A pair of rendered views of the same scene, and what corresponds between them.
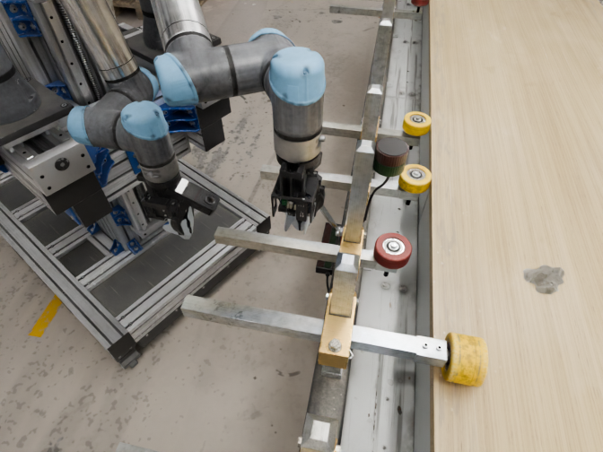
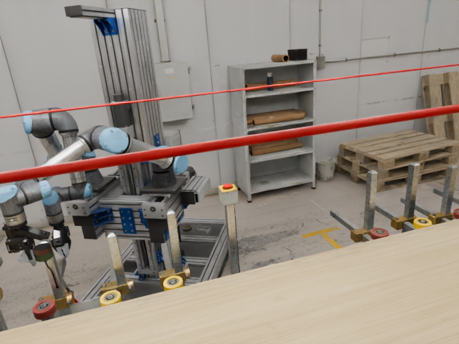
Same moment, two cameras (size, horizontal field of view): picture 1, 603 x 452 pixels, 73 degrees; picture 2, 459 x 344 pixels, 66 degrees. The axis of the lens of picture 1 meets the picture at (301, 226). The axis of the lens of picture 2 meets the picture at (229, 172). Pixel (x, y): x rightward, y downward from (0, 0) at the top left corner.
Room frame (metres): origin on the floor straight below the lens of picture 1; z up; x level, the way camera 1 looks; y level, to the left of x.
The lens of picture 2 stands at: (0.73, -1.55, 1.82)
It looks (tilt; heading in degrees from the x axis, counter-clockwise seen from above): 20 degrees down; 64
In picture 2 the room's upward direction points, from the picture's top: 5 degrees counter-clockwise
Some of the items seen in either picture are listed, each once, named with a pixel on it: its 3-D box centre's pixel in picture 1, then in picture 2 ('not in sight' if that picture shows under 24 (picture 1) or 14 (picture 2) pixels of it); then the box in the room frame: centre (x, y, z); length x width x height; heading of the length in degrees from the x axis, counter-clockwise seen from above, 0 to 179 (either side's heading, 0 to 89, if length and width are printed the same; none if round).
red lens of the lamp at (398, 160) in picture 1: (391, 152); (42, 249); (0.60, -0.17, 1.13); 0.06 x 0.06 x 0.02
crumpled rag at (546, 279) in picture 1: (548, 276); not in sight; (0.47, -0.50, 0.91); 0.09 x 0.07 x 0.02; 105
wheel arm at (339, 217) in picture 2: (374, 12); (354, 228); (2.05, -0.35, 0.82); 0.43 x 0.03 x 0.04; 78
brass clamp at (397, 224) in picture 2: not in sight; (404, 221); (2.30, -0.47, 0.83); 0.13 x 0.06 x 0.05; 168
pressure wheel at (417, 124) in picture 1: (414, 133); (174, 291); (1.03, -0.34, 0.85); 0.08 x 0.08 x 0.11
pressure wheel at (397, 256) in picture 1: (389, 260); (46, 316); (0.55, -0.20, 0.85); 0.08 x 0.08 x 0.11
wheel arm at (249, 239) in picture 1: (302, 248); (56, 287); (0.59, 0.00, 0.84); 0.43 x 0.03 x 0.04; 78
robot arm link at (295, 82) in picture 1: (296, 93); (10, 200); (0.53, 0.01, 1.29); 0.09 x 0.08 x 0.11; 19
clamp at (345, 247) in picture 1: (352, 250); (55, 302); (0.59, -0.12, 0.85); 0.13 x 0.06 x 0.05; 168
